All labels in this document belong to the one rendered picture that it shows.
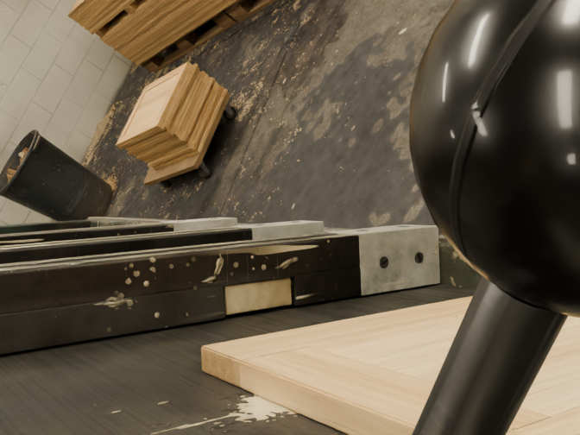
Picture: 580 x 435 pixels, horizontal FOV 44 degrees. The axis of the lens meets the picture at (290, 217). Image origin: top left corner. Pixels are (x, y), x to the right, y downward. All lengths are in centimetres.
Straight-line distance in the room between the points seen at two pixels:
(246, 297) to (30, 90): 561
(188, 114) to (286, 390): 345
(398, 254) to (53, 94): 562
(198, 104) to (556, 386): 355
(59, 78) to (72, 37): 40
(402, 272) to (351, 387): 45
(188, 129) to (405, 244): 303
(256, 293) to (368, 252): 15
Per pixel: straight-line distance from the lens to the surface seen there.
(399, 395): 40
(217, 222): 126
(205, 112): 392
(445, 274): 89
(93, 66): 655
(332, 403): 40
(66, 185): 497
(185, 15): 513
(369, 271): 82
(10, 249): 88
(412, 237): 86
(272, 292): 74
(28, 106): 623
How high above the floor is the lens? 149
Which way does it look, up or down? 30 degrees down
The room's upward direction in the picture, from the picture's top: 56 degrees counter-clockwise
